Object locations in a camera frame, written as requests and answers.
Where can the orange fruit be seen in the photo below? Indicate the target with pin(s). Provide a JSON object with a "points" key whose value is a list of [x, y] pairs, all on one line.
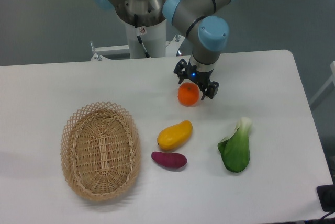
{"points": [[188, 94]]}

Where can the white frame at right edge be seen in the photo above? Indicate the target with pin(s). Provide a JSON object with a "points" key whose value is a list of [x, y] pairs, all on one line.
{"points": [[326, 88]]}

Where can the yellow mango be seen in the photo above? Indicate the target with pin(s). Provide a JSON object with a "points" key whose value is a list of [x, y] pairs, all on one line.
{"points": [[175, 136]]}

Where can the woven wicker basket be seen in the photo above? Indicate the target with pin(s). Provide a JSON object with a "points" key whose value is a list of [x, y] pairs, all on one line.
{"points": [[100, 151]]}

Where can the black device at table edge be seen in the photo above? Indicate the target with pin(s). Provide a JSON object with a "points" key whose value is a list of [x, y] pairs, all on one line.
{"points": [[326, 197]]}

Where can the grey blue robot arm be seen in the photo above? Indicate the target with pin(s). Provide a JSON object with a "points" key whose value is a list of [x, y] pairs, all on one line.
{"points": [[145, 23]]}

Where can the purple sweet potato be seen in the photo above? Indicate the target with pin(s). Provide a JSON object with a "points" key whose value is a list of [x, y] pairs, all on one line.
{"points": [[169, 160]]}

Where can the green bok choy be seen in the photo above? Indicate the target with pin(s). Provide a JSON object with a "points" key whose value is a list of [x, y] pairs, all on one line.
{"points": [[234, 149]]}

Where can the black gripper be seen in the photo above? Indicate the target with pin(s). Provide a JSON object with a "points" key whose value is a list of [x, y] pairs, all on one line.
{"points": [[199, 74]]}

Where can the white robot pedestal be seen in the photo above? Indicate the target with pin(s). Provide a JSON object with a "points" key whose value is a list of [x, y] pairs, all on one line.
{"points": [[142, 42]]}

